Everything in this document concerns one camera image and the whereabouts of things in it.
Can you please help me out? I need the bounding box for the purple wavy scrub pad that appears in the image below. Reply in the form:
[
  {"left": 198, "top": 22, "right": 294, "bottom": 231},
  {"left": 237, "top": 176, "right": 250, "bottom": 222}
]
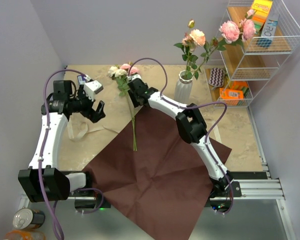
[{"left": 208, "top": 67, "right": 226, "bottom": 90}]

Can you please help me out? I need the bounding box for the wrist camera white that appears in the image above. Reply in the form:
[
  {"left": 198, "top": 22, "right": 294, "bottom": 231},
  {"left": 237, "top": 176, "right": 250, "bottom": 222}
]
[
  {"left": 131, "top": 74, "right": 142, "bottom": 81},
  {"left": 83, "top": 80, "right": 104, "bottom": 102}
]

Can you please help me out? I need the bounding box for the peach rose stem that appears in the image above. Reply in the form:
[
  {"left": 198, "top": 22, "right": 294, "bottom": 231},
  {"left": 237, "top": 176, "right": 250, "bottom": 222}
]
[{"left": 173, "top": 19, "right": 206, "bottom": 80}]

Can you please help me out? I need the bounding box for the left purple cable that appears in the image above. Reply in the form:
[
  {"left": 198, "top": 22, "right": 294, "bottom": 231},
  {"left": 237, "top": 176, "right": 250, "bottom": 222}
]
[{"left": 37, "top": 69, "right": 105, "bottom": 240}]

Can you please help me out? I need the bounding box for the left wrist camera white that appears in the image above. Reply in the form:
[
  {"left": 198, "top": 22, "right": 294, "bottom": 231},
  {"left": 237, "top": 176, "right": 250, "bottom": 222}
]
[{"left": 83, "top": 80, "right": 104, "bottom": 102}]

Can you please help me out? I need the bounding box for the orange green sponge pack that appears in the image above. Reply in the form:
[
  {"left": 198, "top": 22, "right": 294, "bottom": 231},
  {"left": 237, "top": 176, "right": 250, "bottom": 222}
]
[{"left": 230, "top": 81, "right": 250, "bottom": 98}]

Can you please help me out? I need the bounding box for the white ribbed vase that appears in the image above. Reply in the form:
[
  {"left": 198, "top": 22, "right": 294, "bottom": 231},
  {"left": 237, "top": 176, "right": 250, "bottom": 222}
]
[{"left": 173, "top": 70, "right": 193, "bottom": 104}]

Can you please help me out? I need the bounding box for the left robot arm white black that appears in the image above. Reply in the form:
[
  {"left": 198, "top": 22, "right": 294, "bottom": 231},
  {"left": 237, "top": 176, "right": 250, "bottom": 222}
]
[{"left": 18, "top": 80, "right": 106, "bottom": 203}]

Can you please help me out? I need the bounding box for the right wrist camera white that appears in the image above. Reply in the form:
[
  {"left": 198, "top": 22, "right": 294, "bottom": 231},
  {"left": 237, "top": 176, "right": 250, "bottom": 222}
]
[{"left": 131, "top": 74, "right": 142, "bottom": 81}]

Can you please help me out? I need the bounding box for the white rose stem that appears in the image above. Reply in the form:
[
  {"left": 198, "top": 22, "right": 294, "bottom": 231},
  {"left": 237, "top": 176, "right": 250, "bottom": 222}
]
[{"left": 108, "top": 64, "right": 138, "bottom": 152}]

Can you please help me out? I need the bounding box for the cream ribbon gold lettering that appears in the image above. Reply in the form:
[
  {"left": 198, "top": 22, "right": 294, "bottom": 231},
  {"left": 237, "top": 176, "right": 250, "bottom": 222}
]
[{"left": 67, "top": 120, "right": 120, "bottom": 142}]

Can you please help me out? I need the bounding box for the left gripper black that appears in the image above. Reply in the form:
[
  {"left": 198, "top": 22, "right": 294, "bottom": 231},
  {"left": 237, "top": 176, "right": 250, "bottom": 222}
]
[{"left": 68, "top": 85, "right": 105, "bottom": 123}]

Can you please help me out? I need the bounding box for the colourful sponge pack top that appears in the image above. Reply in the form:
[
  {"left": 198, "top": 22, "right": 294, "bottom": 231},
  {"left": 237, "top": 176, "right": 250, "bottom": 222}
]
[{"left": 250, "top": 0, "right": 273, "bottom": 33}]

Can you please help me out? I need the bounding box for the tin can silver lid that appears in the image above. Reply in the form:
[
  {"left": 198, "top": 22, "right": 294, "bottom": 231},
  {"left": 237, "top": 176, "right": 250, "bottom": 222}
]
[{"left": 12, "top": 208, "right": 46, "bottom": 230}]

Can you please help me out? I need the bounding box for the white blue tall box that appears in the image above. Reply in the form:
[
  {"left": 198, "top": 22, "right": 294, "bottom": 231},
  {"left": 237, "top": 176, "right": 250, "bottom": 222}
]
[{"left": 256, "top": 13, "right": 280, "bottom": 48}]

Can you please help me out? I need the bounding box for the white wire shelf rack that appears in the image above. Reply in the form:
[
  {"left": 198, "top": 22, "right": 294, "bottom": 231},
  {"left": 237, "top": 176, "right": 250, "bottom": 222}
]
[{"left": 204, "top": 0, "right": 300, "bottom": 108}]

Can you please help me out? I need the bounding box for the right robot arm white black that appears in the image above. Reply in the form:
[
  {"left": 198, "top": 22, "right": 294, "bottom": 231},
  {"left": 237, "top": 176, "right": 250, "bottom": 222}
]
[{"left": 127, "top": 75, "right": 234, "bottom": 197}]

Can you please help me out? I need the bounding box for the aluminium rail frame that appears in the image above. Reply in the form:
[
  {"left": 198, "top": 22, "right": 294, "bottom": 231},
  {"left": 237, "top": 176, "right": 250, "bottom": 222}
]
[{"left": 17, "top": 104, "right": 297, "bottom": 240}]

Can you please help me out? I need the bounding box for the orange packet bottom shelf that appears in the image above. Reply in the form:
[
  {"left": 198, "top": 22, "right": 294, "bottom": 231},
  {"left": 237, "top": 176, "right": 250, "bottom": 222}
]
[{"left": 219, "top": 88, "right": 244, "bottom": 106}]

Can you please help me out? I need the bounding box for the purple white toothpaste box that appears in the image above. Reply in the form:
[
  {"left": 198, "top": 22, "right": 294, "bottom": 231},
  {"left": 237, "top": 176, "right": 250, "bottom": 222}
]
[{"left": 77, "top": 75, "right": 87, "bottom": 86}]

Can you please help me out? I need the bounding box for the red wrapping paper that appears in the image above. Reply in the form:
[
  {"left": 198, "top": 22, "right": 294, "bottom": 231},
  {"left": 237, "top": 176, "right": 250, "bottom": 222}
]
[{"left": 82, "top": 104, "right": 233, "bottom": 240}]

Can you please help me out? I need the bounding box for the small pink rose stem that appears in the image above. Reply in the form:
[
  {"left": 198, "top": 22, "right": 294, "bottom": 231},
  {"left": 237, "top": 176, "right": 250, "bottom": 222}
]
[{"left": 119, "top": 61, "right": 140, "bottom": 152}]

